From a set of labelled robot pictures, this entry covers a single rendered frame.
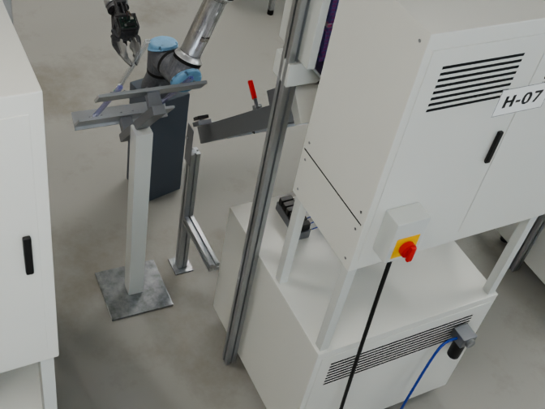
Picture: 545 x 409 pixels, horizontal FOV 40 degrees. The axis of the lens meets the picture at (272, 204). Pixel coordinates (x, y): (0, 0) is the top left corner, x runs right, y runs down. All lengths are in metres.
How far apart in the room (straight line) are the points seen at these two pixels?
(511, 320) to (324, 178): 1.68
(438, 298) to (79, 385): 1.31
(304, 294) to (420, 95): 0.98
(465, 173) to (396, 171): 0.24
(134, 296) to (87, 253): 0.30
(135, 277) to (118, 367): 0.36
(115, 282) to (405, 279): 1.22
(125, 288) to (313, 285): 0.97
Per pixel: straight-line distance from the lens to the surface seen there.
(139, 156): 2.58
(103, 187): 3.55
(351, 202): 1.90
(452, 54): 1.62
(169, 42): 3.09
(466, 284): 2.64
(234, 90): 4.21
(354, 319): 2.40
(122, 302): 3.10
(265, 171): 2.21
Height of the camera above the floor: 2.46
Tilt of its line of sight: 44 degrees down
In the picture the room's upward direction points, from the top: 13 degrees clockwise
